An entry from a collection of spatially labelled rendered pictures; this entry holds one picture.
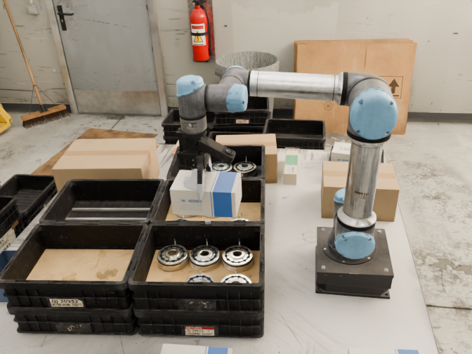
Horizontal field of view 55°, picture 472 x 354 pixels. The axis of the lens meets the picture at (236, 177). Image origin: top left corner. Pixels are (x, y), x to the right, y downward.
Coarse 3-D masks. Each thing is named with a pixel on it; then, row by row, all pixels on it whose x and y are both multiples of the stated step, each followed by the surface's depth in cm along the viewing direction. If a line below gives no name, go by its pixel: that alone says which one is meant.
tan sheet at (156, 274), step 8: (256, 256) 156; (152, 264) 155; (256, 264) 153; (152, 272) 151; (160, 272) 151; (168, 272) 151; (176, 272) 151; (184, 272) 151; (192, 272) 151; (208, 272) 150; (216, 272) 150; (224, 272) 150; (232, 272) 150; (248, 272) 150; (256, 272) 150; (152, 280) 148; (160, 280) 148; (168, 280) 148; (176, 280) 148; (184, 280) 147; (216, 280) 147; (256, 280) 146
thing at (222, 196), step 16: (176, 176) 144; (208, 176) 143; (224, 176) 143; (240, 176) 144; (176, 192) 138; (192, 192) 137; (208, 192) 136; (224, 192) 135; (240, 192) 146; (176, 208) 141; (192, 208) 140; (208, 208) 139; (224, 208) 138
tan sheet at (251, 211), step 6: (240, 204) 184; (246, 204) 184; (252, 204) 183; (258, 204) 183; (240, 210) 180; (246, 210) 180; (252, 210) 180; (258, 210) 180; (168, 216) 178; (174, 216) 178; (198, 216) 178; (204, 216) 178; (240, 216) 177; (246, 216) 176; (252, 216) 176; (258, 216) 176
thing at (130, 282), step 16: (160, 224) 157; (176, 224) 157; (192, 224) 157; (208, 224) 156; (224, 224) 156; (240, 224) 156; (256, 224) 155; (144, 240) 150; (144, 288) 133; (160, 288) 132; (176, 288) 132; (192, 288) 132; (208, 288) 131; (224, 288) 131; (240, 288) 131; (256, 288) 130
